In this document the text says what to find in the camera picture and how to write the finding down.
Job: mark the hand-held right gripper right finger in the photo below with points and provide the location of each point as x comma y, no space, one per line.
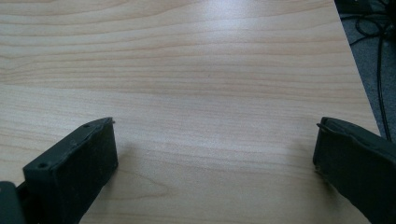
358,161

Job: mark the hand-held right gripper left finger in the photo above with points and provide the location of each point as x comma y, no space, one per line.
71,171

